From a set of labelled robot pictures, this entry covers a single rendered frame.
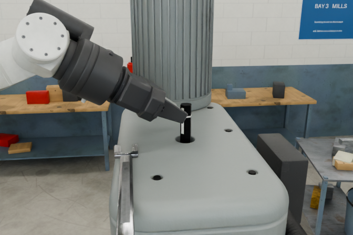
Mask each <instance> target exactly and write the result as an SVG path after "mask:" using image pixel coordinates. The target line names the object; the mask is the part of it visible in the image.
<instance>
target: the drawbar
mask: <svg viewBox="0 0 353 235"><path fill-rule="evenodd" d="M181 108H184V111H185V112H186V113H187V114H188V115H187V116H191V110H192V104H191V103H181V105H180V109H181ZM180 143H191V117H189V118H186V119H185V121H184V134H182V133H181V123H180Z"/></svg>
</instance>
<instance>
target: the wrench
mask: <svg viewBox="0 0 353 235"><path fill-rule="evenodd" d="M133 157H138V144H132V152H121V145H115V151H114V158H115V159H116V158H119V159H120V166H119V187H118V207H117V227H116V235H134V204H133V167H132V158H133Z"/></svg>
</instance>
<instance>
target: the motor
mask: <svg viewBox="0 0 353 235"><path fill-rule="evenodd" d="M130 17H131V43H132V70H133V74H135V75H137V76H143V77H145V78H147V79H149V80H151V81H152V82H153V83H155V84H156V85H157V86H158V87H160V88H161V89H162V90H163V91H165V92H166V95H165V97H166V98H168V99H169V100H171V101H172V102H174V103H175V104H176V105H177V107H179V108H180V105H181V103H191V104H192V110H191V111H195V110H199V109H202V108H204V107H206V106H207V105H208V104H210V103H211V94H212V92H211V87H212V55H213V22H214V0H130Z"/></svg>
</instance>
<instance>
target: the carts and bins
mask: <svg viewBox="0 0 353 235"><path fill-rule="evenodd" d="M295 140H296V141H295V148H296V149H297V150H298V149H299V146H300V148H301V149H302V151H303V152H304V153H305V155H306V156H307V158H308V159H309V161H310V162H311V164H312V165H313V167H314V168H315V170H316V171H317V173H318V174H319V175H320V177H321V178H322V180H323V181H322V183H321V182H319V184H318V185H306V186H305V194H304V202H303V209H302V212H303V214H304V216H305V218H306V220H307V222H308V224H309V226H310V228H311V230H312V232H313V234H314V235H353V188H351V189H349V190H348V192H347V193H348V194H347V195H346V194H345V193H344V191H343V190H342V189H341V187H340V185H341V182H351V183H353V137H349V138H338V137H336V138H335V139H322V138H299V137H296V138H295ZM328 181H335V182H337V184H336V186H333V184H330V183H328Z"/></svg>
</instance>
